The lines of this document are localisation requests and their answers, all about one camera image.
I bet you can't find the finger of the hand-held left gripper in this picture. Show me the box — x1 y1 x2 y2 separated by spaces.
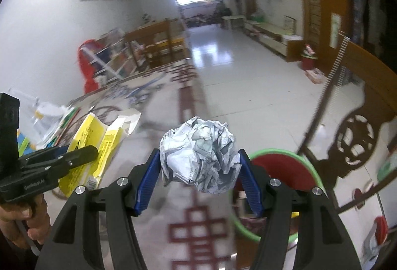
31 145 99 179
18 145 70 165

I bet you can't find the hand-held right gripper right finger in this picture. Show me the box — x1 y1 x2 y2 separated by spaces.
237 149 362 270

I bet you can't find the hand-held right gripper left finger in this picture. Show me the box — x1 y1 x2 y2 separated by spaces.
35 149 161 270

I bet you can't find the yellow carton box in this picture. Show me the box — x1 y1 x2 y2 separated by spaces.
58 108 141 199

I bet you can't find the red basin with green rim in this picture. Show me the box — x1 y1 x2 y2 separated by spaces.
230 149 328 242

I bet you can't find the white paper ball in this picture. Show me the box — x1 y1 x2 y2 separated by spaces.
160 116 242 194

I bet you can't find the person's left hand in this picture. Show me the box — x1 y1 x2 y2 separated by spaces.
0 192 52 253

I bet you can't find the blue book stand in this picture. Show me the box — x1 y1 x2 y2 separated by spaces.
17 130 36 157

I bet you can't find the white desk lamp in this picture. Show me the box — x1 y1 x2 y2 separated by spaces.
6 89 67 140

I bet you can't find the red cloth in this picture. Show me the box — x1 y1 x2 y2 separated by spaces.
77 39 107 94

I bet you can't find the white book rack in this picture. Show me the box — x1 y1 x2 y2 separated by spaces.
82 29 137 83

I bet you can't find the carved wooden chair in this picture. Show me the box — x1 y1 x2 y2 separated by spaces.
296 31 397 215

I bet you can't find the tissue box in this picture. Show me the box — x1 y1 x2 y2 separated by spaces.
305 68 328 84

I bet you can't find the red pot with doll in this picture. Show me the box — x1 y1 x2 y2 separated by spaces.
300 44 318 70

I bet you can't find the wooden dining chair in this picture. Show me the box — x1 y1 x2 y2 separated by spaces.
124 20 187 72

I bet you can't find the low television cabinet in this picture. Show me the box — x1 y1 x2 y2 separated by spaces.
245 20 303 61

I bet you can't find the small framed picture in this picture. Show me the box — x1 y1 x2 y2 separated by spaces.
284 16 297 33

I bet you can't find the small white table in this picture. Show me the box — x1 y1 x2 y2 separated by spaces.
222 15 245 29

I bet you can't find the short wall scroll picture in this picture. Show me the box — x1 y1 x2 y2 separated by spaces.
329 13 342 49

